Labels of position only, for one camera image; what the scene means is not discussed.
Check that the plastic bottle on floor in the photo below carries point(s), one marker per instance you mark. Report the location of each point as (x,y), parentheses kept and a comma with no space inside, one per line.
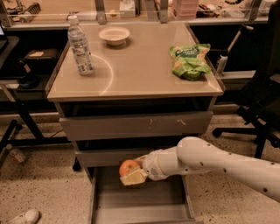
(16,153)

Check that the orange fruit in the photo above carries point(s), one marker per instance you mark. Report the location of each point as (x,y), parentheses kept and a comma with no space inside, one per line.
(128,166)

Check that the grey middle drawer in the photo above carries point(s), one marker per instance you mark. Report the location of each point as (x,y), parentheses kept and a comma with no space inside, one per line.
(96,158)

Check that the green chip bag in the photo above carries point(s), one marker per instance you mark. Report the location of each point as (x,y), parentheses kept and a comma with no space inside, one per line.
(188,61)

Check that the pink stacked bins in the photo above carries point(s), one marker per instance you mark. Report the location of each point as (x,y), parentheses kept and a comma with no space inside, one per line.
(185,9)

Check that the black office chair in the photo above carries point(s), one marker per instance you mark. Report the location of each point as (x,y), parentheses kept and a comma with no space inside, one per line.
(259,99)

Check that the grey drawer cabinet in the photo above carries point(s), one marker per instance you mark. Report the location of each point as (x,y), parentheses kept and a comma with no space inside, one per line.
(134,78)

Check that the black box with label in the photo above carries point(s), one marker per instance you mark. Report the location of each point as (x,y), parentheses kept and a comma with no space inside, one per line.
(42,58)

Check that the grey top drawer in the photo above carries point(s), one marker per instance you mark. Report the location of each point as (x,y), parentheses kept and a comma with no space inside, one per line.
(129,126)

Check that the black desk frame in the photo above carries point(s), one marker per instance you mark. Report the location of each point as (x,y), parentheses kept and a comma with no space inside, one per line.
(14,127)

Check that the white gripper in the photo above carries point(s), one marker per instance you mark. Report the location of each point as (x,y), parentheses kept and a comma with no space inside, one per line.
(150,167)

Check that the grey bottom drawer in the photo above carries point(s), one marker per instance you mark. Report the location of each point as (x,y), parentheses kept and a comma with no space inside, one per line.
(162,202)

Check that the clear plastic water bottle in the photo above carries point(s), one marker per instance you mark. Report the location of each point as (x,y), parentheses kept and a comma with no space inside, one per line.
(80,47)

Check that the white handled tool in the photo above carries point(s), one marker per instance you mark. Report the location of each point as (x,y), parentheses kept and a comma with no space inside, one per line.
(223,58)

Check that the grey drawer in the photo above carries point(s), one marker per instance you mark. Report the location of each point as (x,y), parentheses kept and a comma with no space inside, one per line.
(129,126)
(96,158)
(162,202)

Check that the white paper bowl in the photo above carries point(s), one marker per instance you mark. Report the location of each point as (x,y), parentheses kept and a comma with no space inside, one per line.
(114,36)

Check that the white sneaker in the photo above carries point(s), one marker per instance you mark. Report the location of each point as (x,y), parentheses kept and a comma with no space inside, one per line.
(29,217)

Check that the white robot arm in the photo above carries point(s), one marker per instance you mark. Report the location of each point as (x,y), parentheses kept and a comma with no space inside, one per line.
(193,155)

